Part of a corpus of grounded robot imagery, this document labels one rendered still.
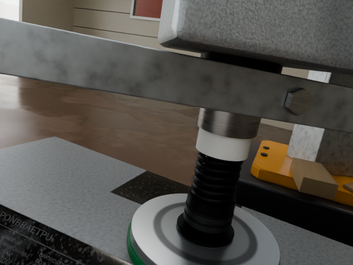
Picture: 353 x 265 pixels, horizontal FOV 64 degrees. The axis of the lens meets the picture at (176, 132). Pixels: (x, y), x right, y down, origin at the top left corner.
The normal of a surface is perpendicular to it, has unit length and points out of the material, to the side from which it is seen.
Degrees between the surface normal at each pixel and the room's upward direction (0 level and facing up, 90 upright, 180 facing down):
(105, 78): 90
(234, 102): 90
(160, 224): 0
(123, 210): 0
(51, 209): 0
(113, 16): 90
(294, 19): 90
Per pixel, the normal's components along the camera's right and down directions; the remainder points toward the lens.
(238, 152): 0.40, 0.30
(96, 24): -0.44, 0.16
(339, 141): 0.14, 0.28
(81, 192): 0.16, -0.95
